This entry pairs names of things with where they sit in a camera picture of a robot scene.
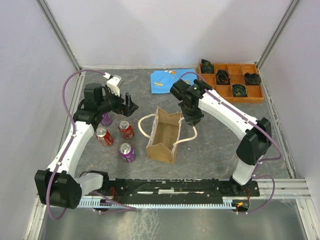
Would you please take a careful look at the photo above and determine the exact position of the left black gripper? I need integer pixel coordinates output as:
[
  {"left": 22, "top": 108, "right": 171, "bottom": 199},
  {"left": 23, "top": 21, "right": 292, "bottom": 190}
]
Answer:
[{"left": 98, "top": 85, "right": 139, "bottom": 117}]

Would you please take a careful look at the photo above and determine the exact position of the red cola can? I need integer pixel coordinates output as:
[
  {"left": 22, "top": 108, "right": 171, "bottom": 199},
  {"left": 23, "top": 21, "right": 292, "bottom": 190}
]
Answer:
[
  {"left": 118, "top": 120, "right": 134, "bottom": 140},
  {"left": 95, "top": 127, "right": 114, "bottom": 147}
]

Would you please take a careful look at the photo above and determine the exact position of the burlap canvas bag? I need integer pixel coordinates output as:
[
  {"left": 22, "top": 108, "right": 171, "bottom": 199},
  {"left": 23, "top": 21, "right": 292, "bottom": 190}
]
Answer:
[{"left": 138, "top": 107, "right": 198, "bottom": 164}]

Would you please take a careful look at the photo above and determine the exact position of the purple soda can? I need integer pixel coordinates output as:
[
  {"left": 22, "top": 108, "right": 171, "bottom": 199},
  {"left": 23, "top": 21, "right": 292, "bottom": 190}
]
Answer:
[
  {"left": 100, "top": 112, "right": 113, "bottom": 127},
  {"left": 118, "top": 143, "right": 136, "bottom": 163}
]

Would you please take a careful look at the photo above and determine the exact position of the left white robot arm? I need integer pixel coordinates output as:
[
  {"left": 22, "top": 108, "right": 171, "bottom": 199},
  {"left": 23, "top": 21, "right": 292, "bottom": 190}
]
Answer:
[{"left": 34, "top": 83, "right": 139, "bottom": 209}]

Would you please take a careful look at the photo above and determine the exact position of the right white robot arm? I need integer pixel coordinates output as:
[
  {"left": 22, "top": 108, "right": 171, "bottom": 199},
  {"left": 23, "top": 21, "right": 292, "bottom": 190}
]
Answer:
[{"left": 170, "top": 79, "right": 272, "bottom": 196}]

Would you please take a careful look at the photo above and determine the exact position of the blue patterned cloth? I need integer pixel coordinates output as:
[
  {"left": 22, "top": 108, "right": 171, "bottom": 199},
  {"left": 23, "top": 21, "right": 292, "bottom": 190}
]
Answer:
[{"left": 150, "top": 68, "right": 195, "bottom": 95}]

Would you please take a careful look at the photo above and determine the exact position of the dark rolled item centre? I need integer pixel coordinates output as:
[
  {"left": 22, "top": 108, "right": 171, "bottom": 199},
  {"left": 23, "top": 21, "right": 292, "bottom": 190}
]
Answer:
[{"left": 215, "top": 69, "right": 231, "bottom": 85}]

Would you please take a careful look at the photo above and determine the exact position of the dark rolled item top-left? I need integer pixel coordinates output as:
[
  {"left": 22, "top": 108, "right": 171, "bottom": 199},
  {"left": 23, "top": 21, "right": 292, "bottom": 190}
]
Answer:
[{"left": 200, "top": 59, "right": 215, "bottom": 74}]

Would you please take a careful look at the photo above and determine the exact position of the dark rolled item bottom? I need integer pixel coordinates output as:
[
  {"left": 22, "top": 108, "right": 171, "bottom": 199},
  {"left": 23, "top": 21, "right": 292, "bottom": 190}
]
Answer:
[{"left": 231, "top": 84, "right": 248, "bottom": 98}]

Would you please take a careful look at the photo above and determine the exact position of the orange wooden compartment tray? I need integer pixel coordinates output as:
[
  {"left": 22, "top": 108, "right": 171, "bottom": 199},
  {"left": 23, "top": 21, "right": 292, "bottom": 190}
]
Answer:
[{"left": 198, "top": 63, "right": 265, "bottom": 103}]

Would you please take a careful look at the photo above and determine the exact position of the dark rolled item right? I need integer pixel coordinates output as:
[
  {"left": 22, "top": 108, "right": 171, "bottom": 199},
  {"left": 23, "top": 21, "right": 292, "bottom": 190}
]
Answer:
[{"left": 244, "top": 72, "right": 262, "bottom": 86}]

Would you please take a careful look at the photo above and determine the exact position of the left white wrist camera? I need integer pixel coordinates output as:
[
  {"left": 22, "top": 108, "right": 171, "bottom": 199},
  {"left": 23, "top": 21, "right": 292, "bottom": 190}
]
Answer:
[{"left": 103, "top": 72, "right": 123, "bottom": 97}]

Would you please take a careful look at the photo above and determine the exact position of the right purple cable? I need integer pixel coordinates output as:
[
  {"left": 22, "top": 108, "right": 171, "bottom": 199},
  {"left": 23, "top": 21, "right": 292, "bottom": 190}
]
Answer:
[{"left": 178, "top": 71, "right": 283, "bottom": 214}]

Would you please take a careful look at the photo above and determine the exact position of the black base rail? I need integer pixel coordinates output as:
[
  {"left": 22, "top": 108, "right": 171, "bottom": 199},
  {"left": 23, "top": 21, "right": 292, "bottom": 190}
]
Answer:
[{"left": 97, "top": 178, "right": 260, "bottom": 204}]

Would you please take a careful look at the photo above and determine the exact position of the aluminium frame rail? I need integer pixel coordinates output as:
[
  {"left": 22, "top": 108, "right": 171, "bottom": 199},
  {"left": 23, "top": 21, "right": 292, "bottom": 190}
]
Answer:
[{"left": 257, "top": 177, "right": 313, "bottom": 200}]

